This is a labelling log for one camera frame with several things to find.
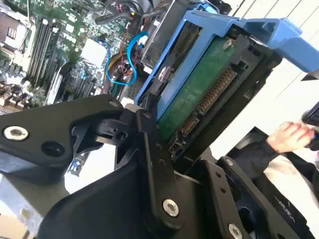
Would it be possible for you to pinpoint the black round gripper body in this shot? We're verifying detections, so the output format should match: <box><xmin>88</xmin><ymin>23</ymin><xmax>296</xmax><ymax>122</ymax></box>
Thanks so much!
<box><xmin>37</xmin><ymin>159</ymin><xmax>226</xmax><ymax>239</ymax></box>

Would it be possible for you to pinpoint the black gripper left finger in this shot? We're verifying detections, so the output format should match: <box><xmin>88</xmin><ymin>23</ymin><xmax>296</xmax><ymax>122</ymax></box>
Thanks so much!
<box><xmin>0</xmin><ymin>94</ymin><xmax>187</xmax><ymax>232</ymax></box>

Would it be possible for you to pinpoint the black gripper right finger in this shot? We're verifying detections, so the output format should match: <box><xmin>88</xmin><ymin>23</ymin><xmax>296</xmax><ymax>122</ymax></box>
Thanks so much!
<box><xmin>199</xmin><ymin>155</ymin><xmax>313</xmax><ymax>239</ymax></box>

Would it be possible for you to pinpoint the hard disk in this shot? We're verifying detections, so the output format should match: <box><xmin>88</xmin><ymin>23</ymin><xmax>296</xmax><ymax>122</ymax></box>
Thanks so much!
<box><xmin>134</xmin><ymin>3</ymin><xmax>319</xmax><ymax>172</ymax></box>

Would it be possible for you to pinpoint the person's hand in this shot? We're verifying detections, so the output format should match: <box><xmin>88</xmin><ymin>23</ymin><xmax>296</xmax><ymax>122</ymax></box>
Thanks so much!
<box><xmin>266</xmin><ymin>121</ymin><xmax>316</xmax><ymax>153</ymax></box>

